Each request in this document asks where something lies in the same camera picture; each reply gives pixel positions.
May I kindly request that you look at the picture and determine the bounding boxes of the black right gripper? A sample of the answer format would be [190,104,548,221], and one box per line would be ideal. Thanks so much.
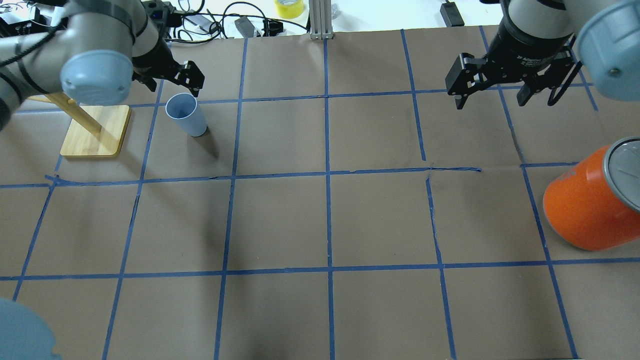
[445,20,583,110]

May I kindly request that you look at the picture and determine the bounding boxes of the yellow tape roll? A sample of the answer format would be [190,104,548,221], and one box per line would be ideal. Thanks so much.
[274,0,305,20]

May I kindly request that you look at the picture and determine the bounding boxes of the wooden cup tree stand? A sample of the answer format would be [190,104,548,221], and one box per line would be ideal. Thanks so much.
[27,92,131,158]

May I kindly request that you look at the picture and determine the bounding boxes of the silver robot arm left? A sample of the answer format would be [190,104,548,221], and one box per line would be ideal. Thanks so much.
[0,0,205,128]

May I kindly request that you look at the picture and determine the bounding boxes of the black power adapter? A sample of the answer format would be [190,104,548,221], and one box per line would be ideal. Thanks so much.
[439,0,466,28]

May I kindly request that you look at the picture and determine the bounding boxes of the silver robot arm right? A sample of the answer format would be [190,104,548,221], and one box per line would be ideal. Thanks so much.
[445,0,640,110]

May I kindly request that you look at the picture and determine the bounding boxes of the aluminium frame post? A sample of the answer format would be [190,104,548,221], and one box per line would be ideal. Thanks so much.
[308,0,334,40]

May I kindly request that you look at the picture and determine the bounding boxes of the orange soda can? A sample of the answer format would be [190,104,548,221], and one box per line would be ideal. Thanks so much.
[542,136,640,251]

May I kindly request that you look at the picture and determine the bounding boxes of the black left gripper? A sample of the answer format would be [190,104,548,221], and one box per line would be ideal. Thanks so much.
[131,27,205,98]

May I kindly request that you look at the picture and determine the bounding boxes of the light blue plastic cup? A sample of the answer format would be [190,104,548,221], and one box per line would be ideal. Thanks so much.
[165,92,208,137]

